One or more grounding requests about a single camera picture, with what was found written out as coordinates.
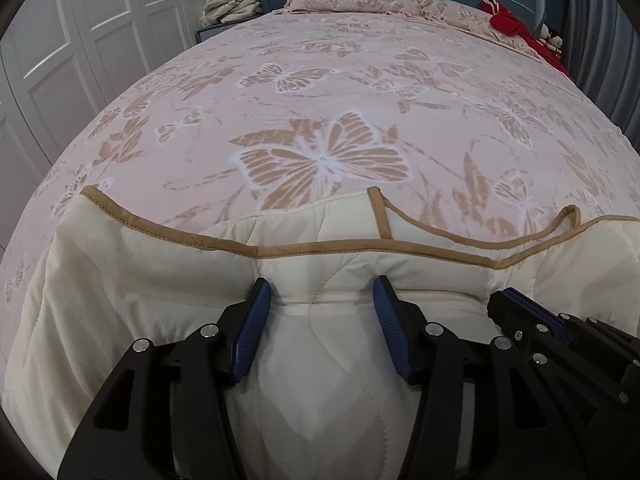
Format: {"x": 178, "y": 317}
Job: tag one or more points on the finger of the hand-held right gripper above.
{"x": 510, "y": 320}
{"x": 542, "y": 312}

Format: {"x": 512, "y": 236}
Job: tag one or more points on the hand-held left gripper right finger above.
{"x": 392, "y": 332}

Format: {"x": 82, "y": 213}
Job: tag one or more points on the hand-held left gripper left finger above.
{"x": 250, "y": 332}

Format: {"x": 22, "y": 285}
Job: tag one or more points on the cream quilted jacket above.
{"x": 150, "y": 280}

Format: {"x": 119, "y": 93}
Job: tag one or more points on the pink butterfly bedspread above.
{"x": 320, "y": 110}

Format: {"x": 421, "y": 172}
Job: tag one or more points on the small plush doll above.
{"x": 554, "y": 42}
{"x": 544, "y": 32}

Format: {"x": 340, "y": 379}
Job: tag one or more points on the grey curtain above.
{"x": 605, "y": 35}

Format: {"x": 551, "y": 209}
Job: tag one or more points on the red cloth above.
{"x": 510, "y": 22}

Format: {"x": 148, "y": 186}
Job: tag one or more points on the grey nightstand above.
{"x": 210, "y": 32}

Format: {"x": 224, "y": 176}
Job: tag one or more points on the pile of beige cloths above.
{"x": 230, "y": 5}

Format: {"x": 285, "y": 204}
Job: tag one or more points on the white panelled wardrobe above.
{"x": 75, "y": 50}

